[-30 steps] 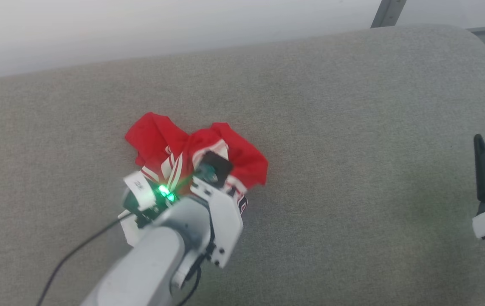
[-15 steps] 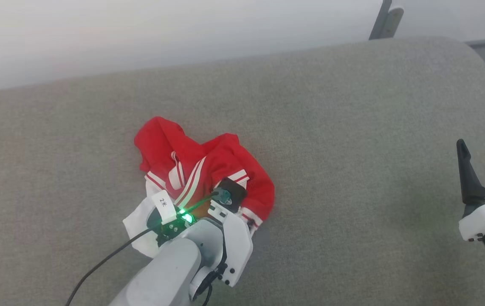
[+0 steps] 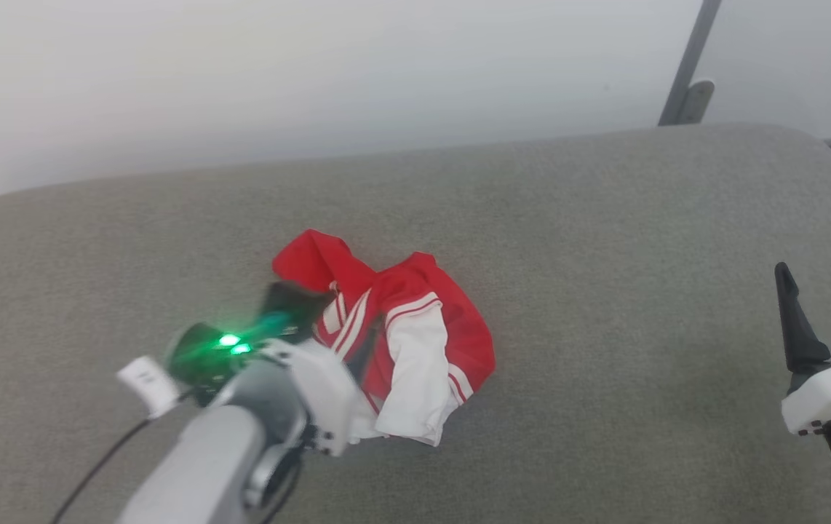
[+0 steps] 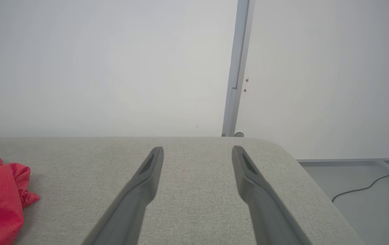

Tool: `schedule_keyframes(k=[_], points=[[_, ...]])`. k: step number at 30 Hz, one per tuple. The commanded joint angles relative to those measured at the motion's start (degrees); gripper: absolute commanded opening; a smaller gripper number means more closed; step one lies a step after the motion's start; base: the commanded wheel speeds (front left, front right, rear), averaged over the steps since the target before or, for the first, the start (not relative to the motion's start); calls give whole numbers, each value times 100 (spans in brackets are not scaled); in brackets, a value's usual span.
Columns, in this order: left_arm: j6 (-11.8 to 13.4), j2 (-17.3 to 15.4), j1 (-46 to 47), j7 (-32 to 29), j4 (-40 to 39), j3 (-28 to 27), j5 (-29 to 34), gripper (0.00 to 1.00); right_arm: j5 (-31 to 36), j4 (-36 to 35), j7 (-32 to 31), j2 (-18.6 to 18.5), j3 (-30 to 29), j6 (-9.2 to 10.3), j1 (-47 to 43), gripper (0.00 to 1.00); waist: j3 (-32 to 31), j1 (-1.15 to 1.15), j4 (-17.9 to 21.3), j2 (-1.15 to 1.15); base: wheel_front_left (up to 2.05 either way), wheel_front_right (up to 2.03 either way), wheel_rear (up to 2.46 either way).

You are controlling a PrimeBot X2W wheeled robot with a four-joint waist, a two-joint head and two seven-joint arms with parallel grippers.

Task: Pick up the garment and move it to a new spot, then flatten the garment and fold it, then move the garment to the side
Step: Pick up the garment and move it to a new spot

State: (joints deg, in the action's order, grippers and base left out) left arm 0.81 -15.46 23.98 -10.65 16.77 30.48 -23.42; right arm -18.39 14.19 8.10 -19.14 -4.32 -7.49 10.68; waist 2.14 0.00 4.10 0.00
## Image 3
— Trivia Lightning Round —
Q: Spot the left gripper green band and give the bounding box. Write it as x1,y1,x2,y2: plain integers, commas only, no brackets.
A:
167,281,359,458

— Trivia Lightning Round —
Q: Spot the red and white garment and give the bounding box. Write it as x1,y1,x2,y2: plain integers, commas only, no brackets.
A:
272,229,496,447

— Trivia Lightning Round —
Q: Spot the grey fabric sofa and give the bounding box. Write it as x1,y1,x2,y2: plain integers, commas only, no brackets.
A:
0,122,831,524

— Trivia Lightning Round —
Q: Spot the grey metal pole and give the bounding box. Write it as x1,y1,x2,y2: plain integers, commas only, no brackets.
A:
658,0,723,127

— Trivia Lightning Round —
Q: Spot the white cable label tag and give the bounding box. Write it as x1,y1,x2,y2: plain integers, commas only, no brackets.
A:
116,355,182,420

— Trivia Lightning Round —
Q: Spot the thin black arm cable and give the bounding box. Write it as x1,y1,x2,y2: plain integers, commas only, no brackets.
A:
48,415,154,524

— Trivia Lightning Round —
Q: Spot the grey pole bracket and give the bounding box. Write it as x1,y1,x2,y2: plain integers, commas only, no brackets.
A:
675,79,716,126

